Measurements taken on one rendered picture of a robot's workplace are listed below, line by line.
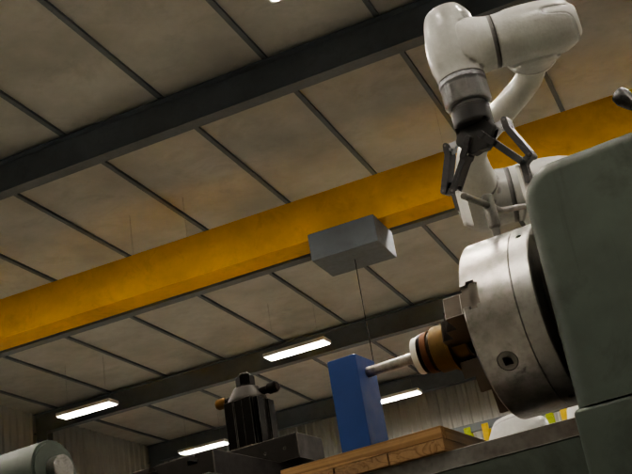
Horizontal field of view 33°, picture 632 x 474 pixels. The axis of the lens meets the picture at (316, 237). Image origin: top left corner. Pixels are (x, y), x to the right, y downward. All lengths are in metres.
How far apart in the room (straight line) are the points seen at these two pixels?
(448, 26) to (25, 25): 10.15
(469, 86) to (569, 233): 0.46
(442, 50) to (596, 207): 0.53
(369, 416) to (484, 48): 0.71
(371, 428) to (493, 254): 0.39
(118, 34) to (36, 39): 0.88
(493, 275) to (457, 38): 0.51
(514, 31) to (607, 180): 0.48
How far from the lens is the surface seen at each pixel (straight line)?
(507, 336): 1.74
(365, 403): 1.95
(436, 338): 1.91
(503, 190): 2.50
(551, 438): 1.67
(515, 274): 1.75
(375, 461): 1.77
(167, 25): 12.15
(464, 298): 1.78
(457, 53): 2.04
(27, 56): 12.51
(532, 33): 2.06
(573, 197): 1.69
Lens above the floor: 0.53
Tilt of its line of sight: 24 degrees up
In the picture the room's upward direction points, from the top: 10 degrees counter-clockwise
